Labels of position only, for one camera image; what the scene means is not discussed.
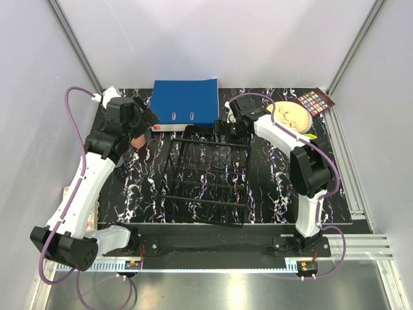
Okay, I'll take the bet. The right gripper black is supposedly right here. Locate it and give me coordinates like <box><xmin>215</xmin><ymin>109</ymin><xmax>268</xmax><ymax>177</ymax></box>
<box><xmin>211</xmin><ymin>120</ymin><xmax>249</xmax><ymax>153</ymax></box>

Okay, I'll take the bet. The pink plastic cup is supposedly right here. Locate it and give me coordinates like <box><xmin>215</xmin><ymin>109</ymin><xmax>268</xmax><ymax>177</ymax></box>
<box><xmin>130</xmin><ymin>134</ymin><xmax>146</xmax><ymax>149</ymax></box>

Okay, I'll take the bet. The clear drinking glass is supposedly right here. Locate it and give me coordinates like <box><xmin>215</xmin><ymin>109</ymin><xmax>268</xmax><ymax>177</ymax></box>
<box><xmin>212</xmin><ymin>145</ymin><xmax>232</xmax><ymax>169</ymax></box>

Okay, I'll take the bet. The peach floral plate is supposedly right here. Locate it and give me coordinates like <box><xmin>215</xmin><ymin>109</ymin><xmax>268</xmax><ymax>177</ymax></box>
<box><xmin>274</xmin><ymin>101</ymin><xmax>311</xmax><ymax>134</ymax></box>

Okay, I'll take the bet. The yellow bowl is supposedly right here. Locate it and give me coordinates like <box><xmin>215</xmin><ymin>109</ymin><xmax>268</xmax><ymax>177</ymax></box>
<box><xmin>305</xmin><ymin>134</ymin><xmax>317</xmax><ymax>140</ymax></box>

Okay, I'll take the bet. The lilac plastic cup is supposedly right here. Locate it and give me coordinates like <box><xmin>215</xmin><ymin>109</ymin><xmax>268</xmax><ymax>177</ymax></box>
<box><xmin>115</xmin><ymin>158</ymin><xmax>124</xmax><ymax>168</ymax></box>

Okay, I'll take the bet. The teal scalloped plate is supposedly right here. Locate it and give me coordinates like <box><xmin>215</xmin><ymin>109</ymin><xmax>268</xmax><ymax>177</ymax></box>
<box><xmin>305</xmin><ymin>117</ymin><xmax>314</xmax><ymax>133</ymax></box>

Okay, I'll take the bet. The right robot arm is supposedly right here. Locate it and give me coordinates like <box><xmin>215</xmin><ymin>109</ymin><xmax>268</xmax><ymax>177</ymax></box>
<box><xmin>224</xmin><ymin>93</ymin><xmax>340</xmax><ymax>256</ymax></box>

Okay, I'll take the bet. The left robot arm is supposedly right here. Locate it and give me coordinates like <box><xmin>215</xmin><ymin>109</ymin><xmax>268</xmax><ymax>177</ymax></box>
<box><xmin>30</xmin><ymin>97</ymin><xmax>159</xmax><ymax>271</ymax></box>

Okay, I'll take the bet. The illustrated book at left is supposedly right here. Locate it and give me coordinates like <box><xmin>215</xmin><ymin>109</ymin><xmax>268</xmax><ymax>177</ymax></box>
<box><xmin>85</xmin><ymin>200</ymin><xmax>99</xmax><ymax>232</ymax></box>

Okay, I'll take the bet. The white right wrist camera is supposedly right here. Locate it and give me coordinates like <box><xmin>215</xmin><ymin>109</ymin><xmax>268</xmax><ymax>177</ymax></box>
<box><xmin>224</xmin><ymin>98</ymin><xmax>254</xmax><ymax>123</ymax></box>

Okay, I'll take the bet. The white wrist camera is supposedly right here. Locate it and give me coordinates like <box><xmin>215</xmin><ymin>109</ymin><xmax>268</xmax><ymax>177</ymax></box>
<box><xmin>224</xmin><ymin>98</ymin><xmax>254</xmax><ymax>123</ymax></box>
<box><xmin>92</xmin><ymin>86</ymin><xmax>121</xmax><ymax>109</ymax></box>

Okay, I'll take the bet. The blue ring binder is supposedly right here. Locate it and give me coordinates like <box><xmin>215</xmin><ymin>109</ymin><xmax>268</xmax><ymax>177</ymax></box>
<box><xmin>150</xmin><ymin>79</ymin><xmax>219</xmax><ymax>132</ymax></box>

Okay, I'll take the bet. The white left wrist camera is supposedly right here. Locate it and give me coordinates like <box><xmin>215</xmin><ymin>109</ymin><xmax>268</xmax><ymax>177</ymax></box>
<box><xmin>92</xmin><ymin>86</ymin><xmax>121</xmax><ymax>109</ymax></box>

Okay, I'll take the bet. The black wire dish rack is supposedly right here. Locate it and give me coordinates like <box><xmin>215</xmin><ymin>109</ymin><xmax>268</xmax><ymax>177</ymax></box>
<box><xmin>158</xmin><ymin>125</ymin><xmax>250</xmax><ymax>227</ymax></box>

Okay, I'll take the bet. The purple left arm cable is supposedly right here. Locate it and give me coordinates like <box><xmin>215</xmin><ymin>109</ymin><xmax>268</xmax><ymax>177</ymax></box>
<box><xmin>37</xmin><ymin>86</ymin><xmax>97</xmax><ymax>285</ymax></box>

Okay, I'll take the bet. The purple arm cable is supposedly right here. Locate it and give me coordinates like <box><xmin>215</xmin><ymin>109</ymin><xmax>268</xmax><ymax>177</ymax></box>
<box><xmin>230</xmin><ymin>92</ymin><xmax>341</xmax><ymax>198</ymax></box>
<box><xmin>37</xmin><ymin>86</ymin><xmax>97</xmax><ymax>285</ymax></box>

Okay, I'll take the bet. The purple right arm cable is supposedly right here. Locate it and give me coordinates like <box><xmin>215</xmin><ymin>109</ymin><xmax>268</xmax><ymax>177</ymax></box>
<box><xmin>230</xmin><ymin>92</ymin><xmax>341</xmax><ymax>198</ymax></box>

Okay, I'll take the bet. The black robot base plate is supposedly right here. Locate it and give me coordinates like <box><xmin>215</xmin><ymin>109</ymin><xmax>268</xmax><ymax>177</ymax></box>
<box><xmin>102</xmin><ymin>221</ymin><xmax>332</xmax><ymax>271</ymax></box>

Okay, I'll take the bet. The aluminium rail frame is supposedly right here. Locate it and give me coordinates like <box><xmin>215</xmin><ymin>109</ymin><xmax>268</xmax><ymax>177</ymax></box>
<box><xmin>324</xmin><ymin>107</ymin><xmax>393</xmax><ymax>260</ymax></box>

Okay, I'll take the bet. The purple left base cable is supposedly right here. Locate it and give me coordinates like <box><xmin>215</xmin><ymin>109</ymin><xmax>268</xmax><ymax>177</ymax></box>
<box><xmin>77</xmin><ymin>271</ymin><xmax>138</xmax><ymax>310</ymax></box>

